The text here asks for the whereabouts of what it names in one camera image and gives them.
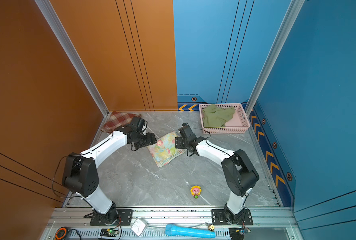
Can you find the right green circuit board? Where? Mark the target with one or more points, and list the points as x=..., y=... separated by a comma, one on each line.
x=244, y=231

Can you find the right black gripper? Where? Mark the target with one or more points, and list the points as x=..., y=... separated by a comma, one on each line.
x=178, y=143

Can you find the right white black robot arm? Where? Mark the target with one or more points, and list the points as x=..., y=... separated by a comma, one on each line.
x=240, y=175

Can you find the green circuit board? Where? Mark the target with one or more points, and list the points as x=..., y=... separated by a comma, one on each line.
x=109, y=233
x=244, y=231

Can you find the pink perforated plastic basket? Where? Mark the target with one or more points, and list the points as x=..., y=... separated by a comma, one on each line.
x=239, y=124

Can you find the left green circuit board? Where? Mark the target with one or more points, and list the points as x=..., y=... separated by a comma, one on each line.
x=109, y=233

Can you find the red plaid skirt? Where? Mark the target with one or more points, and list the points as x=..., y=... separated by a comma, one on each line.
x=118, y=119

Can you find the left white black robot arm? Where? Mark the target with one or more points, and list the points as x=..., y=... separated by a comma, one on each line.
x=81, y=177

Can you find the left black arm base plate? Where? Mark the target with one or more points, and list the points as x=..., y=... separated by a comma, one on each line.
x=112, y=218

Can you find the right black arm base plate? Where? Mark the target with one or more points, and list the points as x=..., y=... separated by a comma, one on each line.
x=222, y=217

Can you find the small brass cylinder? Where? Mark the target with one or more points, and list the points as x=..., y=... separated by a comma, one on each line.
x=211, y=228

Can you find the olive green skirt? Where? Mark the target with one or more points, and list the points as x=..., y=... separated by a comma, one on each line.
x=216, y=117

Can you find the orange black tape measure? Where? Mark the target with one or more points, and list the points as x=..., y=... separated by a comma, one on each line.
x=62, y=233

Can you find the white square card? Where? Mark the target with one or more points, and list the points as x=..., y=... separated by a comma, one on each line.
x=139, y=226

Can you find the floral pastel skirt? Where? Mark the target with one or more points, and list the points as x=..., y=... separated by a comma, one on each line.
x=164, y=151

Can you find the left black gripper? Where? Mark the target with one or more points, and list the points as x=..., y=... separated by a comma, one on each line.
x=151, y=139

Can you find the cyan toy microphone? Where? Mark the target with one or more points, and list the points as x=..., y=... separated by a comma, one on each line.
x=173, y=230

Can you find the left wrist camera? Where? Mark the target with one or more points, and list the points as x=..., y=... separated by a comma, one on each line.
x=138, y=124

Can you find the yellow sunflower toy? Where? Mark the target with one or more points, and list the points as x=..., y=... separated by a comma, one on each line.
x=196, y=191

